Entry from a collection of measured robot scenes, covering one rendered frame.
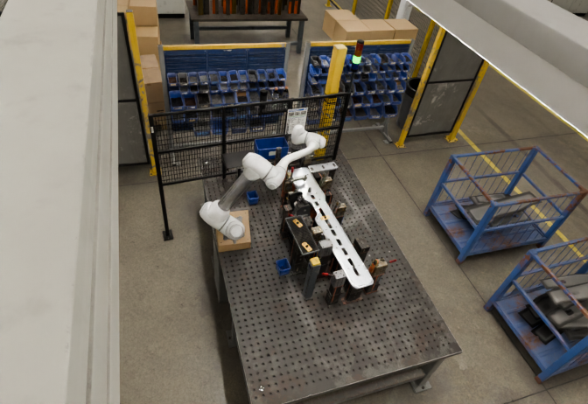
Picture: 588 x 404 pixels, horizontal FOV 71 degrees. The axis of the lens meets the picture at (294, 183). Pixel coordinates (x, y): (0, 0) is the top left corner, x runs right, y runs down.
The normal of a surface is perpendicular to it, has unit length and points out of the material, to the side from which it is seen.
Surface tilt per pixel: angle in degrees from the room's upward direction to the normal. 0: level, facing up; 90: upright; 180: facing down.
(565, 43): 90
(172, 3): 90
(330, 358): 0
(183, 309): 0
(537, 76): 90
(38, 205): 0
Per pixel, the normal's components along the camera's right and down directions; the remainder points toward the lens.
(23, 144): 0.11, -0.73
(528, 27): -0.95, 0.12
